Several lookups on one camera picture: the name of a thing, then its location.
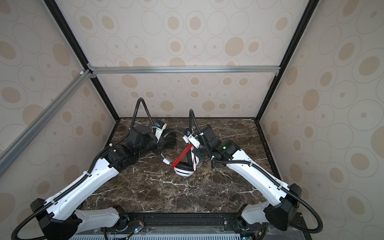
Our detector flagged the white black headphones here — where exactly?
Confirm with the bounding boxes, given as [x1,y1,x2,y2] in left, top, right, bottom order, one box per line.
[161,130,200,177]

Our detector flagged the black blue headphones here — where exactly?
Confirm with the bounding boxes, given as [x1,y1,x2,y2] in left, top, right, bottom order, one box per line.
[161,132,177,149]

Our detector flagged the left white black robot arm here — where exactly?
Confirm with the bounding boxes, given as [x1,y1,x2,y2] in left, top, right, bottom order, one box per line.
[11,98,175,240]

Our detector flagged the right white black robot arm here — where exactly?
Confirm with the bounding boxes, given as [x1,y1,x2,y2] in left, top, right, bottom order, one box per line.
[188,110,324,234]

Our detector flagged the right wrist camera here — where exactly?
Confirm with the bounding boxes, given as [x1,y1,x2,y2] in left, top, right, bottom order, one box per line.
[183,129,201,149]

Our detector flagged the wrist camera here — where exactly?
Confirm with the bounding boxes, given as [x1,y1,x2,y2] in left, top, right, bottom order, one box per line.
[183,129,201,149]
[153,120,167,142]

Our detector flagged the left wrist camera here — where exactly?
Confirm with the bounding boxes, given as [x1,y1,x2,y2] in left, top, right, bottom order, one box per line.
[153,120,167,142]

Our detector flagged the horizontal aluminium rail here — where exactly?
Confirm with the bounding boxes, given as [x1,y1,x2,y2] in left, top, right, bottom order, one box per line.
[91,66,280,74]

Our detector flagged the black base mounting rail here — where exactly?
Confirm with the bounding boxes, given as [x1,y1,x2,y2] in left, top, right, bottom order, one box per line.
[40,206,311,240]

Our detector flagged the diagonal aluminium rail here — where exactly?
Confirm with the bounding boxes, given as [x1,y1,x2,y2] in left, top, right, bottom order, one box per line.
[1,70,91,175]

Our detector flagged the left black corner post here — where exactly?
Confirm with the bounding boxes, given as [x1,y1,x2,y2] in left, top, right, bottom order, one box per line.
[43,0,120,122]

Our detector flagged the black corner post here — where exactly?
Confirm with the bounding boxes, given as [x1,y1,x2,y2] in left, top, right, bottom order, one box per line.
[43,0,120,122]
[255,0,320,123]

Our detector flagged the right black corner post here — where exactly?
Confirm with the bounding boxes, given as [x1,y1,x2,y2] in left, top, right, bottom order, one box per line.
[255,0,320,123]

